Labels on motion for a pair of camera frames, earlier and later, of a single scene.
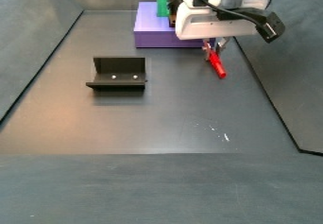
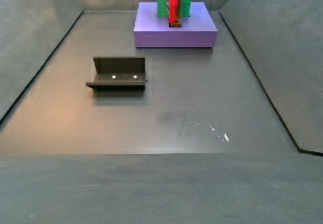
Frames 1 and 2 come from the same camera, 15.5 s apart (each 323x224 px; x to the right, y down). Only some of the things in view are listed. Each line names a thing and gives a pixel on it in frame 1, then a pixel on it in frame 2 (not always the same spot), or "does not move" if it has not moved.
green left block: (162, 5) does not move
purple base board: (153, 32) does not move
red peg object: (218, 63) → (173, 2)
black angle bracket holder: (118, 73) does not move
